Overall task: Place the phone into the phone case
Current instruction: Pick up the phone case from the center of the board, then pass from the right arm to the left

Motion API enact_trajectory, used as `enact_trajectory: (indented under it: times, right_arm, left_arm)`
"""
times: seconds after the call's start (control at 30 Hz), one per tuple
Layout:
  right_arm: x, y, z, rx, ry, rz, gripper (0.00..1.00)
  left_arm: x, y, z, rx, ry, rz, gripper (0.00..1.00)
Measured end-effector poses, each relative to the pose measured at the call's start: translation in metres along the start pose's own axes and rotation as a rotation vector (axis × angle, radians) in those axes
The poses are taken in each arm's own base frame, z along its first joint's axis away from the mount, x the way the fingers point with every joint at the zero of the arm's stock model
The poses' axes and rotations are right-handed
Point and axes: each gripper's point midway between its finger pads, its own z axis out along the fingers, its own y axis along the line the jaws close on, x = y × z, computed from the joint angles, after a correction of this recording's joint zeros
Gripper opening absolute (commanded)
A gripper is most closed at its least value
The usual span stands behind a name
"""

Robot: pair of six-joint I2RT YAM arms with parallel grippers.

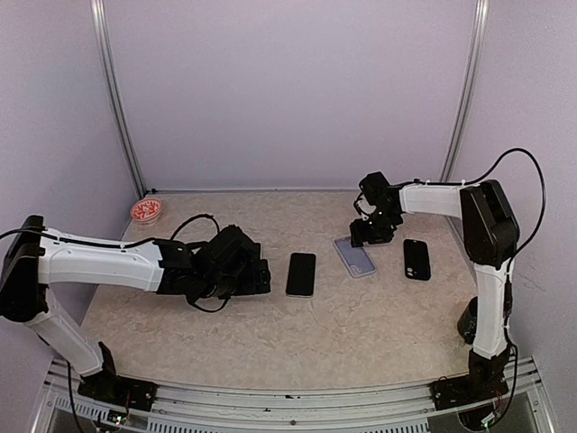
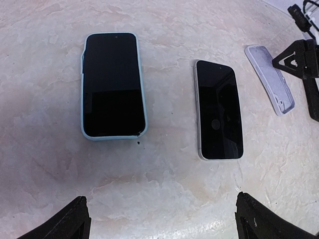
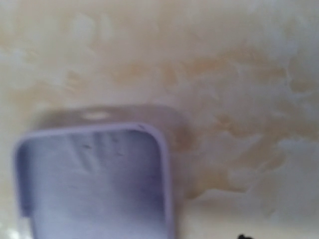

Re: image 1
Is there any black phone case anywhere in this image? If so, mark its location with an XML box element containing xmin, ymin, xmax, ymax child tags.
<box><xmin>403</xmin><ymin>239</ymin><xmax>431</xmax><ymax>281</ymax></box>

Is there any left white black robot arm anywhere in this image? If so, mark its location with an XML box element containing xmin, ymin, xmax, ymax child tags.
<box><xmin>1</xmin><ymin>216</ymin><xmax>270</xmax><ymax>411</ymax></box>

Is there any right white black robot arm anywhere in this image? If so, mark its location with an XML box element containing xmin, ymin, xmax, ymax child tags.
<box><xmin>350</xmin><ymin>171</ymin><xmax>520</xmax><ymax>410</ymax></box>

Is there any black cup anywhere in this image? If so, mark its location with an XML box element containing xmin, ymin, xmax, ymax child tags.
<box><xmin>457</xmin><ymin>297</ymin><xmax>478</xmax><ymax>345</ymax></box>

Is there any right aluminium frame post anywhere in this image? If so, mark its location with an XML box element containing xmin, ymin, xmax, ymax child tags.
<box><xmin>440</xmin><ymin>0</ymin><xmax>490</xmax><ymax>182</ymax></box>

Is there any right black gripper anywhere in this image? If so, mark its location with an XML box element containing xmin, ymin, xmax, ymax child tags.
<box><xmin>352</xmin><ymin>207</ymin><xmax>400</xmax><ymax>246</ymax></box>

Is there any front aluminium rail base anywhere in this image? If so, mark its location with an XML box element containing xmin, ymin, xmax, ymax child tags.
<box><xmin>28</xmin><ymin>358</ymin><xmax>558</xmax><ymax>432</ymax></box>

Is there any left aluminium frame post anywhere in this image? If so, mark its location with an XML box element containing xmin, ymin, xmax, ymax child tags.
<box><xmin>90</xmin><ymin>0</ymin><xmax>147</xmax><ymax>198</ymax></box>

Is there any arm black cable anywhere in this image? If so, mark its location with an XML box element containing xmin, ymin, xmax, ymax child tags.
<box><xmin>353</xmin><ymin>147</ymin><xmax>549</xmax><ymax>407</ymax></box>
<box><xmin>0</xmin><ymin>214</ymin><xmax>231</xmax><ymax>433</ymax></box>

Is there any light blue phone case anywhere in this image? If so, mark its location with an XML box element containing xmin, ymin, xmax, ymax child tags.
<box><xmin>285</xmin><ymin>252</ymin><xmax>317</xmax><ymax>299</ymax></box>

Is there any red white patterned bowl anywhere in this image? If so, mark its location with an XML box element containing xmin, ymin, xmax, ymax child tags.
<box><xmin>130</xmin><ymin>198</ymin><xmax>163</xmax><ymax>226</ymax></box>

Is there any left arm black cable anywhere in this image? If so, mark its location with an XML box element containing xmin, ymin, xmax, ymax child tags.
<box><xmin>0</xmin><ymin>214</ymin><xmax>231</xmax><ymax>433</ymax></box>

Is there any aluminium frame post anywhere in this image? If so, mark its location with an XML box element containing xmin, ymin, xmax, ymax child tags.
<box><xmin>90</xmin><ymin>0</ymin><xmax>147</xmax><ymax>198</ymax></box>
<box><xmin>440</xmin><ymin>0</ymin><xmax>490</xmax><ymax>182</ymax></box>

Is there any lilac phone case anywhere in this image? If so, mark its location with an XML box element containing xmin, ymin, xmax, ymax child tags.
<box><xmin>334</xmin><ymin>236</ymin><xmax>376</xmax><ymax>279</ymax></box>

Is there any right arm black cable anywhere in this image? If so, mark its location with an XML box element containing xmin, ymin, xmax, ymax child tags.
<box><xmin>353</xmin><ymin>147</ymin><xmax>549</xmax><ymax>407</ymax></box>

